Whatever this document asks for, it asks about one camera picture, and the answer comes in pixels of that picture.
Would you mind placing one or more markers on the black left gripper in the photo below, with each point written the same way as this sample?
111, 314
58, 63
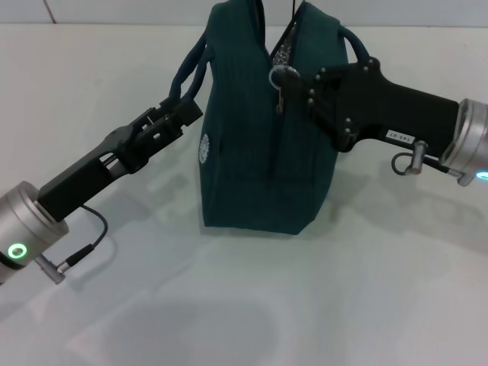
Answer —
87, 175

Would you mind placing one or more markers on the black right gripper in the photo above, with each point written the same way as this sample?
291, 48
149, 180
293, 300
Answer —
400, 114

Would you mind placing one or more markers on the dark teal insulated lunch bag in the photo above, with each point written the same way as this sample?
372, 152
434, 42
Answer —
248, 171

